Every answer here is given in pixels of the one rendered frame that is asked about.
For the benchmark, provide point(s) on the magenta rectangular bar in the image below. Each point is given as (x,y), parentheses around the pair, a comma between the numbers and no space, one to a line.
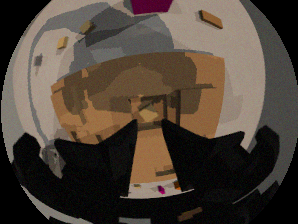
(162,190)

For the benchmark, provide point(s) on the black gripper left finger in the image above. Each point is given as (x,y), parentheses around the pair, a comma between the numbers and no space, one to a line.
(113,156)

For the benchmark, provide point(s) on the magenta block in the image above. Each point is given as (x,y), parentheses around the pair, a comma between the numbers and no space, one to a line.
(147,6)

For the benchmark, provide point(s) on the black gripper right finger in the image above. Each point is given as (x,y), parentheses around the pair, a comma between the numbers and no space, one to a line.
(190,153)

